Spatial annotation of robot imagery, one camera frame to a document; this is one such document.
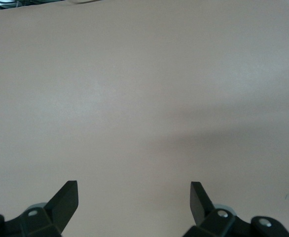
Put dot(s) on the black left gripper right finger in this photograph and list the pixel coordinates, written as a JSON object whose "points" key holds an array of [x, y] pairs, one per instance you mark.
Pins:
{"points": [[203, 212]]}

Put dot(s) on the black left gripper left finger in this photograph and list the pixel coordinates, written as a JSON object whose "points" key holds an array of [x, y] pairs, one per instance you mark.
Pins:
{"points": [[60, 205]]}

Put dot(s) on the brown table cover sheet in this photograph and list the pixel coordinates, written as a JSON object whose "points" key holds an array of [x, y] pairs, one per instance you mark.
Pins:
{"points": [[134, 98]]}

